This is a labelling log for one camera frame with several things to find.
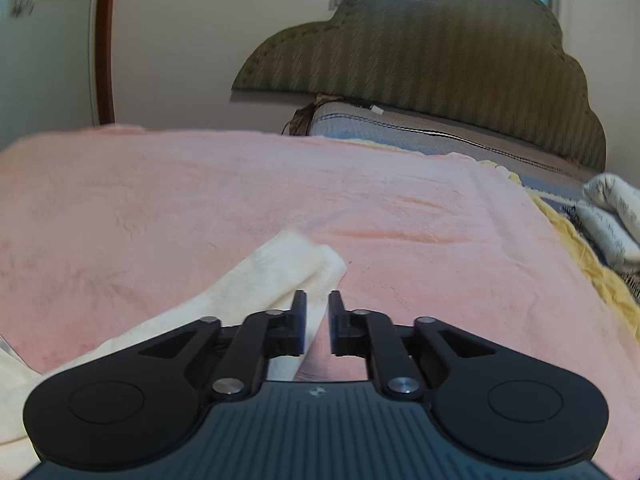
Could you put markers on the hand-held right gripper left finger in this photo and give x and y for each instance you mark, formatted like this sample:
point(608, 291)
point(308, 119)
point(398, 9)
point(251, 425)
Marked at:
point(299, 320)

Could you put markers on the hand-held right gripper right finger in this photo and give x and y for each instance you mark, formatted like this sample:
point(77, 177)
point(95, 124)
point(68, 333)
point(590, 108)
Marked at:
point(334, 320)

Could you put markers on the cream white pants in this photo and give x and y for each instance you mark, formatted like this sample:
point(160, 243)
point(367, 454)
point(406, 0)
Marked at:
point(280, 270)

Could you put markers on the pink fleece blanket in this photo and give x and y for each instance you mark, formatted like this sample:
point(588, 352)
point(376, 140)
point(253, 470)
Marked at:
point(350, 200)

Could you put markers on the brown tangled object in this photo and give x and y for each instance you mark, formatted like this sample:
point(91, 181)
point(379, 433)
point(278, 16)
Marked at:
point(300, 120)

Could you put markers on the grey blue mattress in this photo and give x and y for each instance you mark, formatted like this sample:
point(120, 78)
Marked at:
point(400, 127)

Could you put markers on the green padded headboard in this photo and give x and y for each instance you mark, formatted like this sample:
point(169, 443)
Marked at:
point(425, 50)

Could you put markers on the white patterned folded cloth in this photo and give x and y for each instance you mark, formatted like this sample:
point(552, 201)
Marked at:
point(610, 230)

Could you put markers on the white floral wardrobe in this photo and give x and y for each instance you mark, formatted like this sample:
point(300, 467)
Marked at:
point(45, 60)

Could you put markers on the brown wooden door frame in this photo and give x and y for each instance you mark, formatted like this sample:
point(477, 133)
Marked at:
point(105, 60)

